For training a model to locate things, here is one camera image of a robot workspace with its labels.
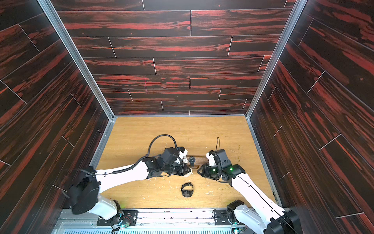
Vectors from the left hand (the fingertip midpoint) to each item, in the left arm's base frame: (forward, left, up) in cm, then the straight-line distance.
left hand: (191, 171), depth 77 cm
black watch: (+9, 0, -4) cm, 10 cm away
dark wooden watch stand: (+9, -5, -4) cm, 11 cm away
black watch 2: (-9, +2, -8) cm, 12 cm away
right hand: (+3, -6, -4) cm, 8 cm away
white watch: (-1, +2, 0) cm, 2 cm away
